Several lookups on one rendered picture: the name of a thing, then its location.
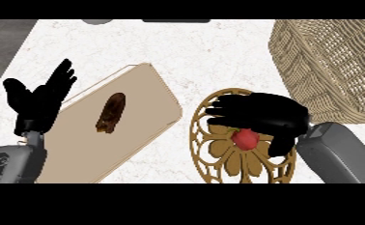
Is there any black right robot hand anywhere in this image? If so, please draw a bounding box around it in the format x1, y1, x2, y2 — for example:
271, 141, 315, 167
204, 92, 311, 158

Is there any pale wicker basket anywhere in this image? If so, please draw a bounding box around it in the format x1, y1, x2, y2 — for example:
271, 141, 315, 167
268, 19, 365, 126

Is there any dark brown oblong food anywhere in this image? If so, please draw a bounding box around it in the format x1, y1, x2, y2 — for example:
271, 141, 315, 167
95, 92, 129, 134

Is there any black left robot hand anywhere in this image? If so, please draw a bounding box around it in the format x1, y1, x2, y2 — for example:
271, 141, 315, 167
2, 58, 79, 137

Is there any beige wooden cutting board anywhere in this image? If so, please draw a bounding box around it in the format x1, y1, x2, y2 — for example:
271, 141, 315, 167
36, 62, 184, 184

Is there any golden floral openwork placemat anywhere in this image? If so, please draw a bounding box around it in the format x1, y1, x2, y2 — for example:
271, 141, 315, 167
188, 87, 299, 184

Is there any grey rounded object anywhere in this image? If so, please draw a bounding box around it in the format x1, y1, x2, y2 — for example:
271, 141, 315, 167
82, 19, 116, 26

